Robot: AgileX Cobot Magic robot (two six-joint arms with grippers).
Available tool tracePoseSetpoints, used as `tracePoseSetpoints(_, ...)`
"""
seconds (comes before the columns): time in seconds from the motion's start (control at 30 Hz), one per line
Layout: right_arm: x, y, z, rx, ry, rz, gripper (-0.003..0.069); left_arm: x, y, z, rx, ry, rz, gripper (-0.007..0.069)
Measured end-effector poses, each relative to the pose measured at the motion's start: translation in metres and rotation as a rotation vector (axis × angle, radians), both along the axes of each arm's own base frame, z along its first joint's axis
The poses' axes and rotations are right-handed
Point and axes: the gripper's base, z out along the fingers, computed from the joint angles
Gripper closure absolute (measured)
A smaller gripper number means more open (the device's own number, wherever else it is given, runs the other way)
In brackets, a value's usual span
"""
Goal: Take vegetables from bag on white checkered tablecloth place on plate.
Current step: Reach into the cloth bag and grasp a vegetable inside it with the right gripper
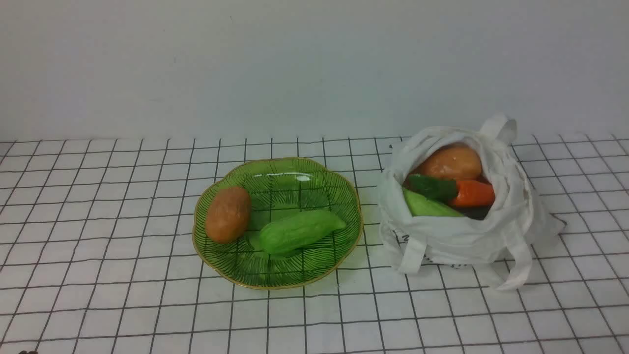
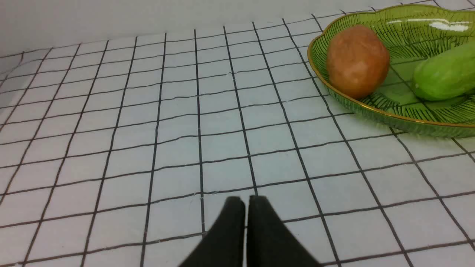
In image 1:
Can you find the brown potato on plate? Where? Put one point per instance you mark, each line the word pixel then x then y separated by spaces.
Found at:
pixel 228 215

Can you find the green gourd in bag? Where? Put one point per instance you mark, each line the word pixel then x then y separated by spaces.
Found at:
pixel 420 205

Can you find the white cloth bag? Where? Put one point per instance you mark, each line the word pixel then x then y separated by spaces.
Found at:
pixel 499 246

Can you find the large potato in bag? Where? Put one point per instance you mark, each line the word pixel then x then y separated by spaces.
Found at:
pixel 453 162

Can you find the green gourd on plate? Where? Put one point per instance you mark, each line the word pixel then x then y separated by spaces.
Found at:
pixel 302 229

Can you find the green glass leaf plate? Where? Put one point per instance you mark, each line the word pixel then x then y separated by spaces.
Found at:
pixel 279 188

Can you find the orange carrot with green leaves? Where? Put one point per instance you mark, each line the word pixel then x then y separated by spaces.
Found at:
pixel 457 193

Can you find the dark red vegetable in bag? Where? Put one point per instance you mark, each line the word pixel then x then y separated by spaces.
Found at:
pixel 475 212

